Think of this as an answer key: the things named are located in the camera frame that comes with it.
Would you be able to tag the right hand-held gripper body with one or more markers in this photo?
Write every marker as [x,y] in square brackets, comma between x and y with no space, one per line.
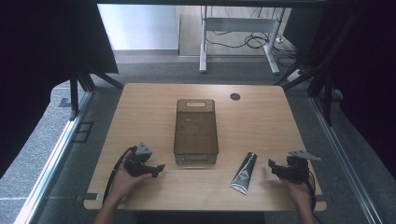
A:
[295,166]

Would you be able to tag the white power strip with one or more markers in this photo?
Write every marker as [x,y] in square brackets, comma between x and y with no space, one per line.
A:
[294,75]

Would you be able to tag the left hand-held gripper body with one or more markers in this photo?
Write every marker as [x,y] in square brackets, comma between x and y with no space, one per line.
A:
[138,161]

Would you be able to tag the person's left hand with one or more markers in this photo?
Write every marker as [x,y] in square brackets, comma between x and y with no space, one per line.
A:
[124,182]

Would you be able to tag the aluminium rail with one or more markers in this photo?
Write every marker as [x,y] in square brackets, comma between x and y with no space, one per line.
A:
[51,155]
[345,161]

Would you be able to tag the person's right hand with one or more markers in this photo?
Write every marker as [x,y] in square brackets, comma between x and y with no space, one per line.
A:
[299,191]

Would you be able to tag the black metal stand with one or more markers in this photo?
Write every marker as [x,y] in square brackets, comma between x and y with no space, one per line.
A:
[82,90]
[320,90]

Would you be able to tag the white metal desk frame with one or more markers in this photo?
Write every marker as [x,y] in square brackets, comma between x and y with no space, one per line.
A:
[238,24]

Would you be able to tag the silver tube with black cap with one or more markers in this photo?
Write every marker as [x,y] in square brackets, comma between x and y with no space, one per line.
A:
[245,173]

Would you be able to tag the black curtain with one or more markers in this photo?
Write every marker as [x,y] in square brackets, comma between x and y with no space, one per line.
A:
[361,62]
[46,62]

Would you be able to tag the brown translucent plastic bin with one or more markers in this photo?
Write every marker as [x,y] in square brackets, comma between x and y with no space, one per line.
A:
[195,132]

